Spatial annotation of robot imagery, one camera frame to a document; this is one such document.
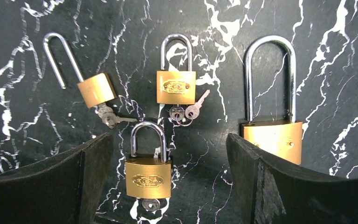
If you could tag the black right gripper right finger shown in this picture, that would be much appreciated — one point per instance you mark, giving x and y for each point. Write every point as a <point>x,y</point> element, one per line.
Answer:
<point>271,190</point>

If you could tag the medium brass padlock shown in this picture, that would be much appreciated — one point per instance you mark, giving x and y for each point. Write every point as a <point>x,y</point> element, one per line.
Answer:
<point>148,177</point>

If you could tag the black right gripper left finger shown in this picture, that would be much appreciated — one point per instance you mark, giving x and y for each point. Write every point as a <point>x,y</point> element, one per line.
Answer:
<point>62,189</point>

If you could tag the keys of medium padlock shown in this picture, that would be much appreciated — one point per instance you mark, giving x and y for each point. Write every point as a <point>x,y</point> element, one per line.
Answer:
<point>151,205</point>

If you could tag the small open brass padlock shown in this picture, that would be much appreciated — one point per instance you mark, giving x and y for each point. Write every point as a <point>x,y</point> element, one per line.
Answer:
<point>94,90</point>

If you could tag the large long-shackle brass padlock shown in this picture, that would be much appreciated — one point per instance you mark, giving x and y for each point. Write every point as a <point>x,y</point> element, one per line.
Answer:
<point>282,138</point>

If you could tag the small closed brass padlock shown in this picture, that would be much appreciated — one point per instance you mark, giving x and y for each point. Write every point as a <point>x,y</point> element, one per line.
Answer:
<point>176,87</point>

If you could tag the keys of small open padlock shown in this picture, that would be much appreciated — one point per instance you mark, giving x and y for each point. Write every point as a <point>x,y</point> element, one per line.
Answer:
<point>109,118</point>

